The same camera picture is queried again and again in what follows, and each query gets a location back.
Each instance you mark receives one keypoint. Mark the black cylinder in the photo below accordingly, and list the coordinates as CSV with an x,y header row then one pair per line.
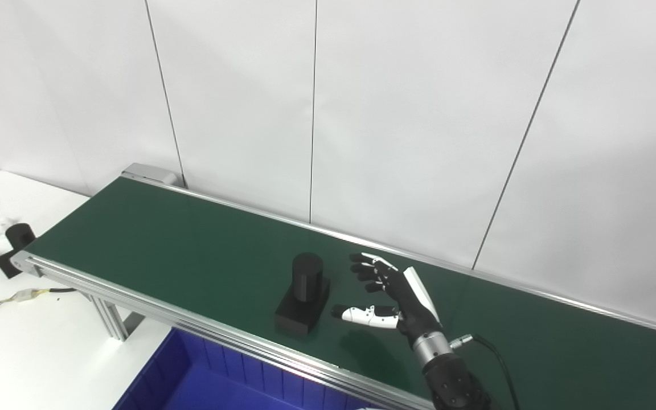
x,y
305,290
17,236

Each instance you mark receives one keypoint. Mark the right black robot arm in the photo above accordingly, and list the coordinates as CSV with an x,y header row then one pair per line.
x,y
453,381

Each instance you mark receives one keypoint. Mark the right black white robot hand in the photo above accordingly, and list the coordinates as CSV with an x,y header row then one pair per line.
x,y
408,302

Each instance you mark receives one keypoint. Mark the green conveyor belt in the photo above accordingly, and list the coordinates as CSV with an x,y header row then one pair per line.
x,y
191,250

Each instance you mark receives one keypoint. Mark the blue plastic bin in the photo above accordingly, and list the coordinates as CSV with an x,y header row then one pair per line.
x,y
208,381

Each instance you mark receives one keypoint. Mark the aluminium conveyor support leg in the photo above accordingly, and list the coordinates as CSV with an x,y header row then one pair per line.
x,y
109,319

